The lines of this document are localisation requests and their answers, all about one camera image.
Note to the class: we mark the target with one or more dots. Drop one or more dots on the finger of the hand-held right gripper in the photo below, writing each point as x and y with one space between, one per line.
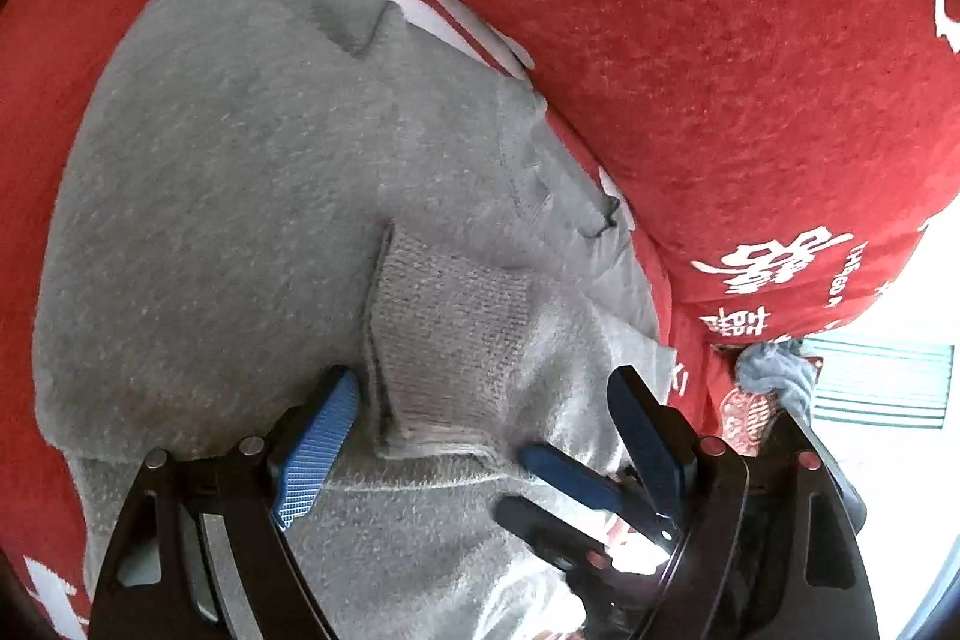
544 527
570 475

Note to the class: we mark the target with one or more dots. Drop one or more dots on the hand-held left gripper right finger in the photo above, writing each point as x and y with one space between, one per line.
646 441

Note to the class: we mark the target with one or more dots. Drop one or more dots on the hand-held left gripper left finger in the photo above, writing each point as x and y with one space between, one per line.
319 452

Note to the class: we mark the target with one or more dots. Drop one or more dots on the grey knit sweater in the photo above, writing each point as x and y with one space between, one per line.
300 197

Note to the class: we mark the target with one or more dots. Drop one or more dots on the blue-grey cloth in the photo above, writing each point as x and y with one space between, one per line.
776 370

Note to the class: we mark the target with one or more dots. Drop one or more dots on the green striped white panel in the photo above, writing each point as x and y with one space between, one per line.
877 385

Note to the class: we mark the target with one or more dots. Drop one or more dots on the red printed sofa cover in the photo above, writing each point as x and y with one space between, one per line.
675 48

